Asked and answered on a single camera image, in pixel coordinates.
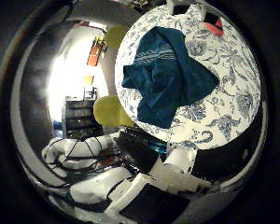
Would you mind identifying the dark shelf unit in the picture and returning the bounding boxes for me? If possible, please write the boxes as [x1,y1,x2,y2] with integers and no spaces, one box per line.
[61,96,105,141]

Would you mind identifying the orange wooden panel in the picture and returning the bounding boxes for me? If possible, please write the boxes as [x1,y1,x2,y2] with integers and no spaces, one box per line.
[86,39,105,68]

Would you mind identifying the small orange yellow panel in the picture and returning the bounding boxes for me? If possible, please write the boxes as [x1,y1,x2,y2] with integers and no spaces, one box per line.
[83,74,95,87]

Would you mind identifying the black frame rack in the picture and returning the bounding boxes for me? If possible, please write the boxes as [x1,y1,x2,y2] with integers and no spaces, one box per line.
[83,86,99,101]

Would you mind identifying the blue floral white tablecloth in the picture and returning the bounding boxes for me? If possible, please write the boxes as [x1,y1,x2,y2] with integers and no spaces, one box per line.
[114,3,262,151]

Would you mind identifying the black cable bundle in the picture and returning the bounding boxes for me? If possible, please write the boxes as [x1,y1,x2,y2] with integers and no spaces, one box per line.
[48,136,132,185]

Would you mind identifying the yellow-green chair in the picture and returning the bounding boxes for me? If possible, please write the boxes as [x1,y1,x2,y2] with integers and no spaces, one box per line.
[92,94,134,129]
[104,24,128,50]

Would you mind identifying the orange spray bottle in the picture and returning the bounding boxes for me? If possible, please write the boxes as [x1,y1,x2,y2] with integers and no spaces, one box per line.
[203,12,225,37]

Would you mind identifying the dark blue striped cloth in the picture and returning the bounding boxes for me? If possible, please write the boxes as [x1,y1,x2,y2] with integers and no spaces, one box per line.
[120,25,220,130]

